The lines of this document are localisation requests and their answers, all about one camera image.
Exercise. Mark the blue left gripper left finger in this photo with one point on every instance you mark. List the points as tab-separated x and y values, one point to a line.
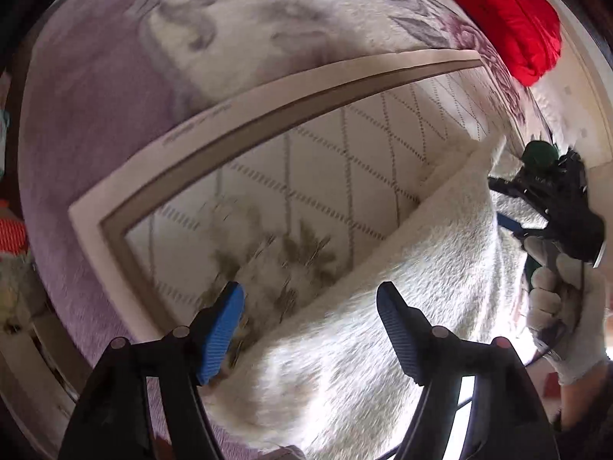
213	330

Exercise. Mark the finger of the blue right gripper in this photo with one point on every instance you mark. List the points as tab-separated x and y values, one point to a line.
510	224

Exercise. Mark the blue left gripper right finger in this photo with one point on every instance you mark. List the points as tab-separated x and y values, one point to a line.
409	332

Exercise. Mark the white tweed jacket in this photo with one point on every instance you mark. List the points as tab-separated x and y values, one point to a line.
341	379

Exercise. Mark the white gloved right hand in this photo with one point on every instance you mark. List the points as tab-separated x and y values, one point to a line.
567	308

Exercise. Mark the green striped garment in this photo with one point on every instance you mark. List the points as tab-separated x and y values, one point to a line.
539	155

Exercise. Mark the cream bed headboard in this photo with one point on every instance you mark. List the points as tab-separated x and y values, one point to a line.
582	81

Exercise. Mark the white diamond pattern mat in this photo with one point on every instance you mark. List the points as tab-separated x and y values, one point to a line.
288	186

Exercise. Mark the red quilt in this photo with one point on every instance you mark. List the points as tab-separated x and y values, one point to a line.
526	34

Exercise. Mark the purple floral bed blanket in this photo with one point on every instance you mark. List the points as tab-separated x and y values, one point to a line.
109	77

